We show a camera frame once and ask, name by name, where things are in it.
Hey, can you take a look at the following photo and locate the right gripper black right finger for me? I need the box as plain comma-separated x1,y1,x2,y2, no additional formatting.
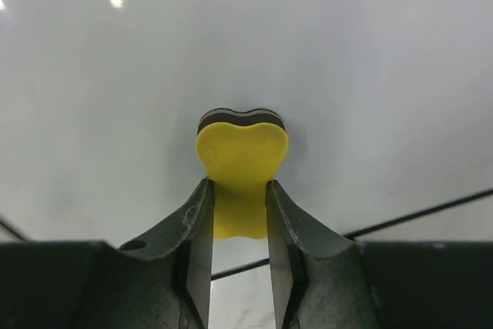
266,180,380,328

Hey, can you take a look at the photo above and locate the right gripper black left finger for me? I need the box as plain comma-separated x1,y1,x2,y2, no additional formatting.
120,179,213,328

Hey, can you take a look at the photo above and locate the yellow bone-shaped eraser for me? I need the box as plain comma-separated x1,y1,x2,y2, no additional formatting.
196,108,289,240

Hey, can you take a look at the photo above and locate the black-framed whiteboard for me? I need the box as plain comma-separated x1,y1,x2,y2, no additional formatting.
0,0,493,282

